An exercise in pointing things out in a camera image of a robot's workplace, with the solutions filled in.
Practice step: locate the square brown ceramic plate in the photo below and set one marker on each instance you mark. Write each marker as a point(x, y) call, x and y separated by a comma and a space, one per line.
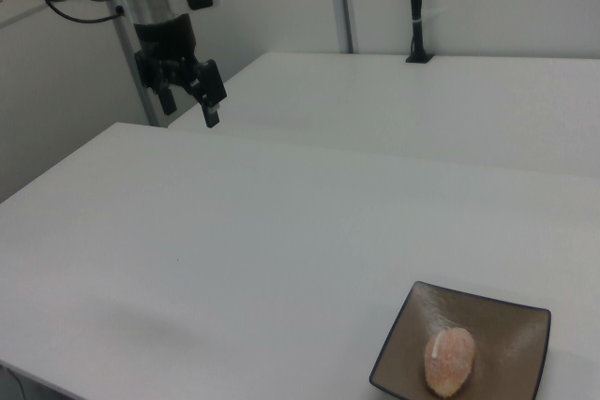
point(412, 325)

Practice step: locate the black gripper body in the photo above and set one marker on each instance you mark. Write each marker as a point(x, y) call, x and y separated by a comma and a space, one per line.
point(164, 44)

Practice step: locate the round orange sugared bread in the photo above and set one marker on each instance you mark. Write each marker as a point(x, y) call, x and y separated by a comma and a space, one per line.
point(450, 362)

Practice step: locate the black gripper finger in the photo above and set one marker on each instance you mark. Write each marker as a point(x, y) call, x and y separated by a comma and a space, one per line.
point(167, 102)
point(211, 86)

